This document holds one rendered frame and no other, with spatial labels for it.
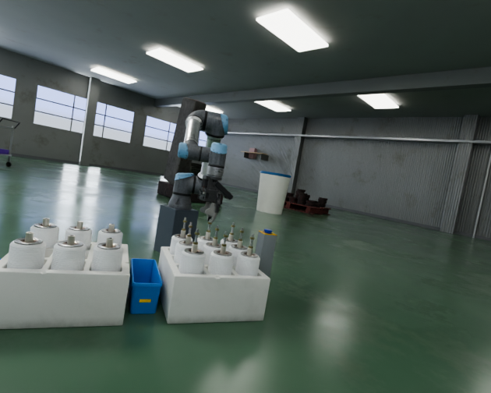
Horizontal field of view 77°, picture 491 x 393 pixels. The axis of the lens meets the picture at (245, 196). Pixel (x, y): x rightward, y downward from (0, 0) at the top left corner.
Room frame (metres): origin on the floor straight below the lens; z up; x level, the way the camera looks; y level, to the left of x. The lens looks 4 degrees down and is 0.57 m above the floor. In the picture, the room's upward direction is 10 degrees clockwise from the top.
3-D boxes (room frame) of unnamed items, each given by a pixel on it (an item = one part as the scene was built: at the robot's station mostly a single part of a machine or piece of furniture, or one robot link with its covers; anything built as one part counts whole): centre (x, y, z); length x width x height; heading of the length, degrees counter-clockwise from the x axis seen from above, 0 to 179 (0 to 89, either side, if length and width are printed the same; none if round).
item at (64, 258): (1.01, 0.55, 0.16); 0.10 x 0.10 x 0.18
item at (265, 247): (1.51, -0.14, 0.16); 0.07 x 0.07 x 0.31; 23
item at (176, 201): (1.98, 0.41, 0.35); 0.15 x 0.15 x 0.10
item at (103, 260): (1.05, 0.44, 0.16); 0.10 x 0.10 x 0.18
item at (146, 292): (1.25, 0.36, 0.06); 0.30 x 0.11 x 0.12; 22
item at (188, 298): (1.33, 0.10, 0.09); 0.39 x 0.39 x 0.18; 23
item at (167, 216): (1.98, 0.41, 0.15); 0.18 x 0.18 x 0.30; 47
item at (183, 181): (1.98, 0.40, 0.47); 0.13 x 0.12 x 0.14; 102
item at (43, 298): (1.12, 0.59, 0.09); 0.39 x 0.39 x 0.18; 23
